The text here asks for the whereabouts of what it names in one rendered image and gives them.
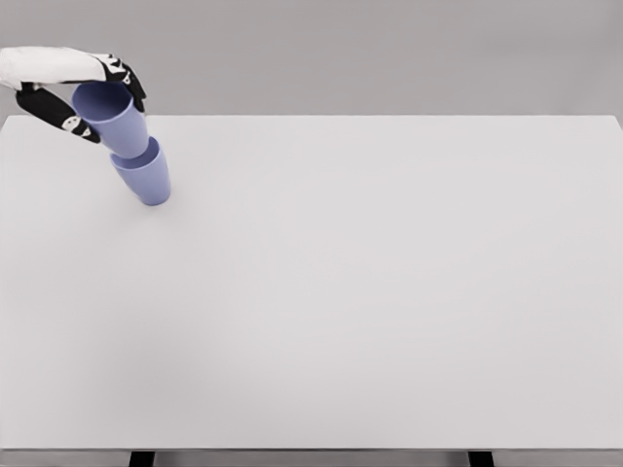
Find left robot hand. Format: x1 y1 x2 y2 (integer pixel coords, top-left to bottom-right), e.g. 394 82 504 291
0 46 148 145

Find lavender plastic cup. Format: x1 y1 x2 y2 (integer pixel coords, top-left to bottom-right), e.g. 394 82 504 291
109 135 172 207
70 82 150 160

